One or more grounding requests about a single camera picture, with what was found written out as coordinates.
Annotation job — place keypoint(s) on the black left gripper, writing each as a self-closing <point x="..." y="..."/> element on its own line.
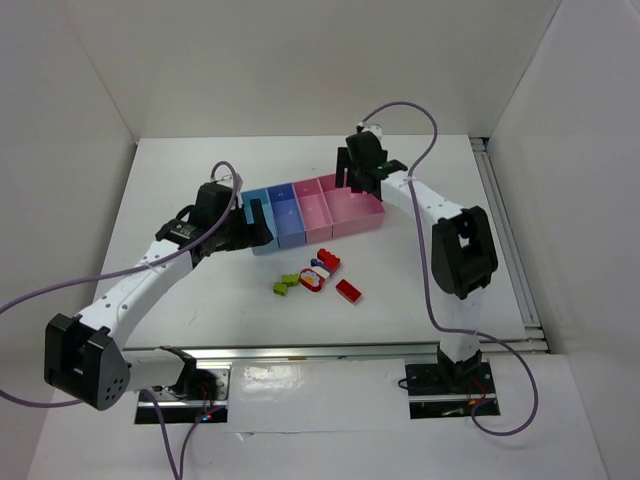
<point x="247" y="228"/>

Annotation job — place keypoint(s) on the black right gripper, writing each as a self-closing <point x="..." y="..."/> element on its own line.
<point x="351" y="167"/>

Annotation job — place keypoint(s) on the lime green lego brick front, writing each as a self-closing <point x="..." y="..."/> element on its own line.
<point x="281" y="288"/>

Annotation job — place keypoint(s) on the lime green lego brick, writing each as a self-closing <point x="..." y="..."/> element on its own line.
<point x="281" y="288"/>
<point x="290" y="279"/>

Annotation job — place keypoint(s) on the red flower printed lego piece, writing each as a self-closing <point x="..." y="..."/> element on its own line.
<point x="311" y="279"/>

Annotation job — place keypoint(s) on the white lego brick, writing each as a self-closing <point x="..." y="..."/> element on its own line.
<point x="327" y="270"/>

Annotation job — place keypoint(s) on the red stepped lego brick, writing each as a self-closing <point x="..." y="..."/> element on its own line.
<point x="330" y="261"/>

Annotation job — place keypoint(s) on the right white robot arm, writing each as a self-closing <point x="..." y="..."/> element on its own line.
<point x="456" y="249"/>

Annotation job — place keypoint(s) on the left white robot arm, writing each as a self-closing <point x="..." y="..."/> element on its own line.
<point x="84" y="354"/>

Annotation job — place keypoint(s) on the light blue plastic bin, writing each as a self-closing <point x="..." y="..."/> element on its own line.
<point x="258" y="210"/>

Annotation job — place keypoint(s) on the large pink plastic bin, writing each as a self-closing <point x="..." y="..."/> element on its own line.
<point x="351" y="213"/>

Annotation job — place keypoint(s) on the dark blue plastic bin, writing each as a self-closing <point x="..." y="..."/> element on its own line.
<point x="287" y="216"/>

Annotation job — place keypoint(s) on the small pink plastic bin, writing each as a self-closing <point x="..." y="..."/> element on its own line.
<point x="314" y="210"/>

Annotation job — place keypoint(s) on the aluminium rail front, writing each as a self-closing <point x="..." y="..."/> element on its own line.
<point x="528" y="346"/>

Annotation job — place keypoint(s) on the aluminium rail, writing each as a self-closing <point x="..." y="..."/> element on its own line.
<point x="528" y="346"/>
<point x="532" y="325"/>

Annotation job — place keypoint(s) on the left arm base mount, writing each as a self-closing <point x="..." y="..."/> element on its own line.
<point x="209" y="397"/>

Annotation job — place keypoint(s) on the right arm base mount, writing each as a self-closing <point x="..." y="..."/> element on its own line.
<point x="430" y="398"/>

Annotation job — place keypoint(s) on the aluminium rail right side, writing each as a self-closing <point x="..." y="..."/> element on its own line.
<point x="532" y="325"/>

